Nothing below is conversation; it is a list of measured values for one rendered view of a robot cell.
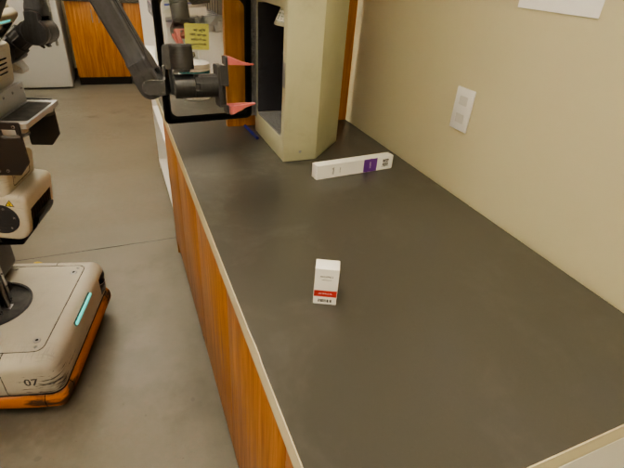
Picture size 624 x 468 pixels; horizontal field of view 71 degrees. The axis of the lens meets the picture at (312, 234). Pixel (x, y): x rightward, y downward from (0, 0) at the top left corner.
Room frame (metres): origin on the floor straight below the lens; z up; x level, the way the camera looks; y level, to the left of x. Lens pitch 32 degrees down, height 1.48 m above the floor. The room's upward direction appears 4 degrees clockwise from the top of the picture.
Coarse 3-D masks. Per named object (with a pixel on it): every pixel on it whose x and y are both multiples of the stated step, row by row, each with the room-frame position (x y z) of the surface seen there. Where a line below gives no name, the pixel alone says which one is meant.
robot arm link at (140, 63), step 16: (96, 0) 1.10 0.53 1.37; (112, 0) 1.11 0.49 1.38; (112, 16) 1.10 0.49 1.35; (112, 32) 1.09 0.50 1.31; (128, 32) 1.10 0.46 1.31; (128, 48) 1.09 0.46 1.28; (144, 48) 1.11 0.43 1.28; (128, 64) 1.08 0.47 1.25; (144, 64) 1.08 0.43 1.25; (144, 80) 1.08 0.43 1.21; (144, 96) 1.07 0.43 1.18; (160, 96) 1.08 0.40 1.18
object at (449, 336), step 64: (192, 128) 1.54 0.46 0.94; (192, 192) 1.06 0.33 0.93; (256, 192) 1.07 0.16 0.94; (320, 192) 1.09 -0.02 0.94; (384, 192) 1.13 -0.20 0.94; (448, 192) 1.16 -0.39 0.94; (256, 256) 0.76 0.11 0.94; (320, 256) 0.78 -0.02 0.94; (384, 256) 0.80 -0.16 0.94; (448, 256) 0.82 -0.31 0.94; (512, 256) 0.84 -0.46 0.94; (256, 320) 0.57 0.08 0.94; (320, 320) 0.58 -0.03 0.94; (384, 320) 0.60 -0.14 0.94; (448, 320) 0.61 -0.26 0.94; (512, 320) 0.62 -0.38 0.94; (576, 320) 0.64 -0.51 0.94; (320, 384) 0.44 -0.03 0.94; (384, 384) 0.45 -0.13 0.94; (448, 384) 0.46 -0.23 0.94; (512, 384) 0.47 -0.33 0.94; (576, 384) 0.48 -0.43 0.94; (320, 448) 0.34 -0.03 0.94; (384, 448) 0.35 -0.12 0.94; (448, 448) 0.35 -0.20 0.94; (512, 448) 0.36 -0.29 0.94; (576, 448) 0.37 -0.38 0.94
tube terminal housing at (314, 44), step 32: (256, 0) 1.56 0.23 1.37; (288, 0) 1.29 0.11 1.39; (320, 0) 1.33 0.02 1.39; (256, 32) 1.56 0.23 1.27; (288, 32) 1.29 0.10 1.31; (320, 32) 1.33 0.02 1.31; (288, 64) 1.29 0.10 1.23; (320, 64) 1.33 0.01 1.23; (288, 96) 1.29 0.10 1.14; (320, 96) 1.34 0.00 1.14; (256, 128) 1.56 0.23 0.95; (288, 128) 1.30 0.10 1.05; (320, 128) 1.36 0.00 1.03; (288, 160) 1.30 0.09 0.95
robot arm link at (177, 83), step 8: (168, 72) 1.10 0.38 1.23; (176, 80) 1.09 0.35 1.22; (184, 80) 1.09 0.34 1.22; (192, 80) 1.10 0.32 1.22; (176, 88) 1.08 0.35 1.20; (184, 88) 1.08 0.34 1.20; (192, 88) 1.09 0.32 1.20; (176, 96) 1.08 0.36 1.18; (184, 96) 1.09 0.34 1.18; (192, 96) 1.10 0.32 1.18
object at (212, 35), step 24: (168, 0) 1.44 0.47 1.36; (192, 0) 1.47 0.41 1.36; (216, 0) 1.51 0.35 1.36; (168, 24) 1.43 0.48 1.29; (192, 24) 1.47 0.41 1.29; (216, 24) 1.51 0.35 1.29; (240, 24) 1.55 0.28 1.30; (192, 48) 1.47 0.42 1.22; (216, 48) 1.51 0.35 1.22; (240, 48) 1.55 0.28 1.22; (192, 72) 1.46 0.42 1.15; (240, 72) 1.54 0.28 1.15; (240, 96) 1.54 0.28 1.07; (216, 120) 1.50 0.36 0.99
